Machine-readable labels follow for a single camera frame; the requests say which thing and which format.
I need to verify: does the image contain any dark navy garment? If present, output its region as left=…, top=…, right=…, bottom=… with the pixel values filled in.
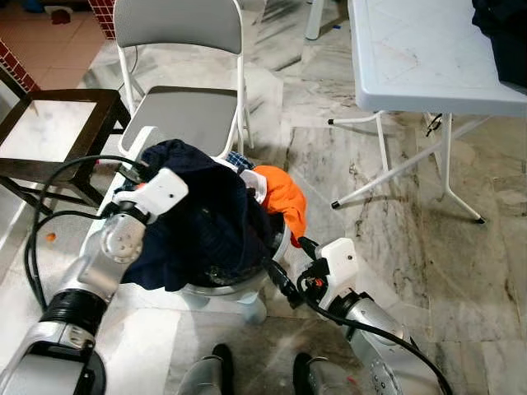
left=122, top=138, right=278, bottom=293

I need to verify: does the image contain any orange cloth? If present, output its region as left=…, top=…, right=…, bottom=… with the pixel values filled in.
left=251, top=165, right=308, bottom=248

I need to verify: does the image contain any grey plastic laundry basket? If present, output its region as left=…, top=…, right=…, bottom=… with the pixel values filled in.
left=99, top=123, right=291, bottom=326

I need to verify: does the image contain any white cloth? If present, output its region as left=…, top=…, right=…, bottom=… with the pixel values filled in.
left=212, top=155, right=268, bottom=204

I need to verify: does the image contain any robot right leg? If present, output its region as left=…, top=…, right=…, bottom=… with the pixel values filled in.
left=292, top=352, right=363, bottom=395

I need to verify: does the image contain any robot leg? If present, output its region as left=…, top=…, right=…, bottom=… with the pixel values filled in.
left=175, top=343, right=236, bottom=395
left=292, top=352, right=363, bottom=395

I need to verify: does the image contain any blue plaid cloth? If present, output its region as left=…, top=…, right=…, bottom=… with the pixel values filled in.
left=224, top=151, right=254, bottom=174

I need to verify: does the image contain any robot left leg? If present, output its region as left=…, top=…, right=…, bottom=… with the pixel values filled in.
left=175, top=343, right=236, bottom=395

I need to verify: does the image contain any grey folding chair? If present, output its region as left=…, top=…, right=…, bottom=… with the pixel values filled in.
left=113, top=0, right=254, bottom=161

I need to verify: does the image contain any dark wooden side table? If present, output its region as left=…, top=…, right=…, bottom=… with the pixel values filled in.
left=0, top=88, right=131, bottom=216

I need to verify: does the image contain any pink slipper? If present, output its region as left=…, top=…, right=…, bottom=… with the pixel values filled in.
left=44, top=4, right=77, bottom=26

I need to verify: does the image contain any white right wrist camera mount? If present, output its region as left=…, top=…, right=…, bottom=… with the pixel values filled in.
left=316, top=238, right=361, bottom=290

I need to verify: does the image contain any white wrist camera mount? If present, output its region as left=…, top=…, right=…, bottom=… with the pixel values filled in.
left=112, top=168, right=189, bottom=220
left=316, top=238, right=361, bottom=290

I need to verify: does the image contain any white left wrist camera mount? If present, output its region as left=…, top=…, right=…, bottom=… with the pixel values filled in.
left=112, top=168, right=189, bottom=220

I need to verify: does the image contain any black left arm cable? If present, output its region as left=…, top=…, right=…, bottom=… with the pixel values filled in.
left=23, top=154, right=151, bottom=312

